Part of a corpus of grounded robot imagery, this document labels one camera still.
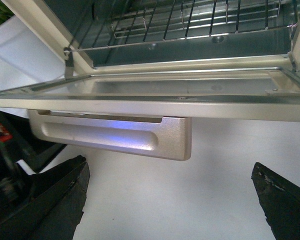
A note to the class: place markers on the silver oven door handle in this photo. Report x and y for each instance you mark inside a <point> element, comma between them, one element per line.
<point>158,137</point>

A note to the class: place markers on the wire oven rack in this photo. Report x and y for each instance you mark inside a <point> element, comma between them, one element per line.
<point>140,22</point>

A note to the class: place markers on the cream Toshiba toaster oven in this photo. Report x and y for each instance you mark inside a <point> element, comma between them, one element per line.
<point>55,22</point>

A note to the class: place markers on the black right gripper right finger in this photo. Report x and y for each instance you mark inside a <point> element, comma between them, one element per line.
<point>280,201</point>

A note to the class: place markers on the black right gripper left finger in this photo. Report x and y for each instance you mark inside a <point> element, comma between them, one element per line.
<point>54,206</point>

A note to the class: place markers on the glass oven door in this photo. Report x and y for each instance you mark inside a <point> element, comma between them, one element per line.
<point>251,93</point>

